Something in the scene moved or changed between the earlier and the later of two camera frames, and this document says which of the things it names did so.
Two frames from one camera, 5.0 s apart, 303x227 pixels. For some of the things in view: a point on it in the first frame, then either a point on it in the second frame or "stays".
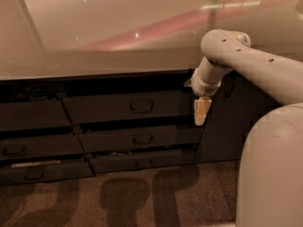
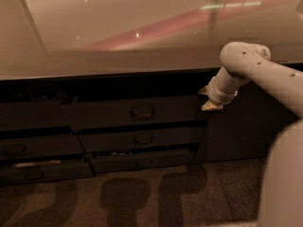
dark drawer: x=43 y=147 stays
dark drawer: x=142 y=160 stays
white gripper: x=204 y=86 -> x=218 y=93
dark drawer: x=33 y=114 stays
